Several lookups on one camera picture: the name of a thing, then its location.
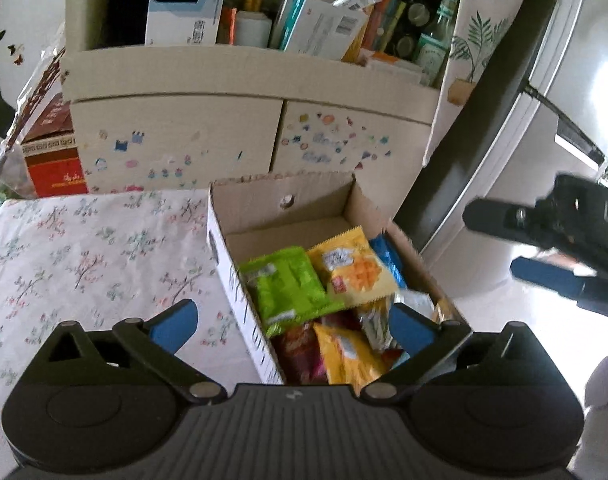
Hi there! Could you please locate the white jar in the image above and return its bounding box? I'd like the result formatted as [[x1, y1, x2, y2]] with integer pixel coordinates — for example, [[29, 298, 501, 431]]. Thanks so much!
[[233, 11, 272, 48]]

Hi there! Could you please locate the clear plastic bag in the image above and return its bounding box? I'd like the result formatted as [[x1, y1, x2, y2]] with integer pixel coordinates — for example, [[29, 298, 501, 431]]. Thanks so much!
[[0, 24, 65, 206]]

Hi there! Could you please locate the blue white carton box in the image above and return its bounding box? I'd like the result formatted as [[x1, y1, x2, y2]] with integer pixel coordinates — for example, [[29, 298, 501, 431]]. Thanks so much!
[[144, 0, 223, 46]]

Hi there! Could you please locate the green snack packet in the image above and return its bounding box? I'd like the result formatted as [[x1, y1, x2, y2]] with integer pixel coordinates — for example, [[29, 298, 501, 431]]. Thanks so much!
[[239, 246, 345, 338]]

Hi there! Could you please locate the white refrigerator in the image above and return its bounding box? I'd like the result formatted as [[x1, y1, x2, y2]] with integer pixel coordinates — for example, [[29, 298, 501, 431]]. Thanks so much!
[[396, 0, 608, 297]]

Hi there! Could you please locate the yellow cracker snack packet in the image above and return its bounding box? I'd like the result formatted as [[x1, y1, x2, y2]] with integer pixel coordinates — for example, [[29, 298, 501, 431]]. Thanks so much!
[[307, 226, 398, 309]]

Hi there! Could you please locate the cream cabinet with stickers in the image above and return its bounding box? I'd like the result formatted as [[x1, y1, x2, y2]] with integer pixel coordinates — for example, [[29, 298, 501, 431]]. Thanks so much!
[[62, 0, 439, 214]]

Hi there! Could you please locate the white open paper box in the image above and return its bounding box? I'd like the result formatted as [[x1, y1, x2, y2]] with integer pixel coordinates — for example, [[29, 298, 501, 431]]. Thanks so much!
[[269, 0, 381, 61]]

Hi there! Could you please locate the yellow snack packet front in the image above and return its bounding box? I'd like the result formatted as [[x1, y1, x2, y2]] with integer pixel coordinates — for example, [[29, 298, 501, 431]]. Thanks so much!
[[313, 323, 389, 394]]

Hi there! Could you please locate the light blue snack packet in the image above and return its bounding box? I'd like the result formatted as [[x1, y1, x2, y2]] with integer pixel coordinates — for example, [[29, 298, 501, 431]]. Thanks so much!
[[369, 233, 407, 289]]

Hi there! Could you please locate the plant print hanging cloth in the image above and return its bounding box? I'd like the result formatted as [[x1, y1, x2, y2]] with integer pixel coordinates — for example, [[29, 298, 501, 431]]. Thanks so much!
[[423, 0, 524, 164]]

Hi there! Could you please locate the orange red snack packet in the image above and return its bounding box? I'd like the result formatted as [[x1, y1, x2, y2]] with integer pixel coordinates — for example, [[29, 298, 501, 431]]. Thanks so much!
[[271, 310, 360, 385]]

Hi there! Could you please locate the green glass bottle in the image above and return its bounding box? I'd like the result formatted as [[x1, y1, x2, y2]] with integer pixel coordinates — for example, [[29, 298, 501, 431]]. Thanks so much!
[[415, 0, 460, 86]]

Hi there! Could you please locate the pink snack packet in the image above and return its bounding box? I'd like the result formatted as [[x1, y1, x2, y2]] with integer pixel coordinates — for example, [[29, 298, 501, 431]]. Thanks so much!
[[381, 349, 409, 370]]

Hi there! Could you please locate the open cardboard box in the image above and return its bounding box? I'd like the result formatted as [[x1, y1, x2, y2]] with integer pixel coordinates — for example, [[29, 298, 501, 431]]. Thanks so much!
[[206, 172, 465, 385]]

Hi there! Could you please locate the orange yellow box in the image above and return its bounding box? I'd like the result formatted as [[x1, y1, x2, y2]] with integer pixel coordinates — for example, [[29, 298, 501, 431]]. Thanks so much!
[[342, 4, 374, 64]]

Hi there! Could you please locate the floral white tablecloth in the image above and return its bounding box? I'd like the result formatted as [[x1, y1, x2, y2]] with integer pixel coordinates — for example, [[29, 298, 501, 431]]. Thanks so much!
[[0, 190, 258, 479]]

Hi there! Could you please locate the red brown cardboard box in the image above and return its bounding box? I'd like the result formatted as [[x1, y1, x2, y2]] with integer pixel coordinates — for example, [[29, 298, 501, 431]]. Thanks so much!
[[22, 62, 88, 197]]

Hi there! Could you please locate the right gloved hand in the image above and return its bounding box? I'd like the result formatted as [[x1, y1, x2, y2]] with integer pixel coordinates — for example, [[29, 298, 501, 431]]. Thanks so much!
[[570, 356, 608, 479]]

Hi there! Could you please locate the silver foil snack packet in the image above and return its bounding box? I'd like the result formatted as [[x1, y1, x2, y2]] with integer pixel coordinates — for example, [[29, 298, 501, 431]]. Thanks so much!
[[356, 289, 435, 352]]

